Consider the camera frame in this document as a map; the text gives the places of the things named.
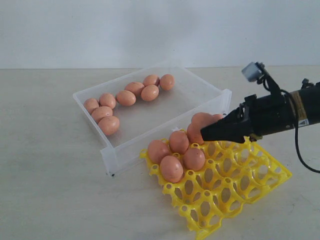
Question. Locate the clear plastic bin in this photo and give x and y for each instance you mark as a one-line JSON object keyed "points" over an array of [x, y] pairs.
{"points": [[143, 122]]}

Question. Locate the yellow plastic egg tray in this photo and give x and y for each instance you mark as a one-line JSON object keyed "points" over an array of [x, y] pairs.
{"points": [[234, 174]]}

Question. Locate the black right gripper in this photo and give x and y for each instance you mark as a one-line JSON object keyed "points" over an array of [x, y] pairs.
{"points": [[254, 118]]}

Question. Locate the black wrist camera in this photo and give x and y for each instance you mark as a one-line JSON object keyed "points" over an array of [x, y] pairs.
{"points": [[256, 72]]}

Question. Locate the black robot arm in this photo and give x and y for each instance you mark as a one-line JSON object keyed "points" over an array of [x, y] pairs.
{"points": [[307, 105]]}

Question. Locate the brown egg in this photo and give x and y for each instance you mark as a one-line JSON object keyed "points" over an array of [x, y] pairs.
{"points": [[91, 104], [217, 117], [135, 87], [151, 79], [157, 150], [167, 82], [126, 98], [107, 100], [109, 125], [178, 142], [149, 93], [101, 112], [171, 169], [194, 134], [194, 159], [202, 119]]}

